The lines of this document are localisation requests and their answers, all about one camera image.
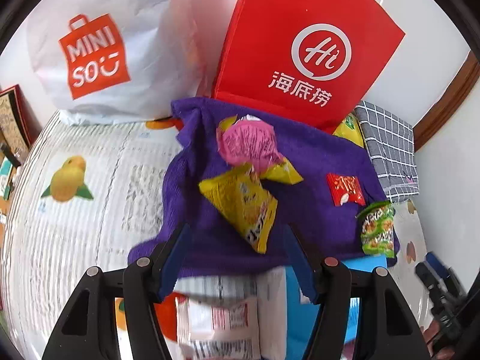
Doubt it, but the pink white snack packet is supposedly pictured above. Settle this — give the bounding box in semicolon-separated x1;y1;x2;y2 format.
176;297;261;359

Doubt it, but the blue tissue pack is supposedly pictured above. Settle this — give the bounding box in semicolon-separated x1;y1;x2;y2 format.
166;267;319;359

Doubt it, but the green snack packet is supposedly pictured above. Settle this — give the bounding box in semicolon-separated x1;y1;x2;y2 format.
357;201;395;258

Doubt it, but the purple towel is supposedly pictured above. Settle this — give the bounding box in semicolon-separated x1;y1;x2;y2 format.
128;97;386;277

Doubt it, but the red small snack packet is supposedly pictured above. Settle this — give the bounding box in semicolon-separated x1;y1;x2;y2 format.
326;173;365;206

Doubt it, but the grey checked folded cloth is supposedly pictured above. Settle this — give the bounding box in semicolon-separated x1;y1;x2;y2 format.
355;101;419;203

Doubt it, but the small yellow snack packet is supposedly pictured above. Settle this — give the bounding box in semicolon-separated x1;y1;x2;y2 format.
259;157;304;185

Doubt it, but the yellow green bag behind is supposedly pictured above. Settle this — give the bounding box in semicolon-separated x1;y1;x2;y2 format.
333;113;365;148

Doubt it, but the framed picture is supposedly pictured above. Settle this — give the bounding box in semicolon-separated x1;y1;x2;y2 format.
0;85;34;164

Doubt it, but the pink round snack packet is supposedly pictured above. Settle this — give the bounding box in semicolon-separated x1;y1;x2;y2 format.
216;115;284;172

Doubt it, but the white Miniso plastic bag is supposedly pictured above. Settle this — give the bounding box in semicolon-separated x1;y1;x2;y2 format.
27;0;206;125

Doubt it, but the red Haidilao paper bag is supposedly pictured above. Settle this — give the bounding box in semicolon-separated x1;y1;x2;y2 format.
213;0;404;133

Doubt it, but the brown door frame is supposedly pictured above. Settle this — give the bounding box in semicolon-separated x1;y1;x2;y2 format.
413;51;479;151

